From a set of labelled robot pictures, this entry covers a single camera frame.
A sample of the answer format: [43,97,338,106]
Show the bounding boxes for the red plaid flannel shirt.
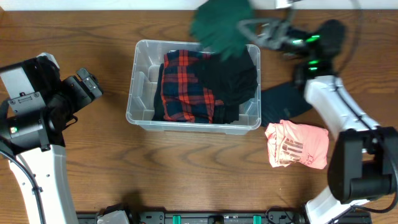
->
[160,50,223,124]

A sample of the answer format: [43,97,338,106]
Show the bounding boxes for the black garment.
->
[190,47,258,105]

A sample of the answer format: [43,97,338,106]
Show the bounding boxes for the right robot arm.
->
[237,18,397,223]

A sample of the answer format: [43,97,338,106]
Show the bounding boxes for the clear plastic storage bin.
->
[126,39,261,135]

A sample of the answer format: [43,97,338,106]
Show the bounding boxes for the black pants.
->
[152,64,239,124]

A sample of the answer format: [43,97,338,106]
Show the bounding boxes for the dark navy shirt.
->
[261,82,312,127]

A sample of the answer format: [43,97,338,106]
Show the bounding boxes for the pink printed t-shirt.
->
[265,120,329,169]

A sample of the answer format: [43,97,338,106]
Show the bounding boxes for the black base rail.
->
[76,203,373,224]

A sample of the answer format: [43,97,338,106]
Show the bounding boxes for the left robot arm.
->
[1,52,103,223]

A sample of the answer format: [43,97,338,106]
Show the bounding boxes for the dark green garment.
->
[190,0,254,60]

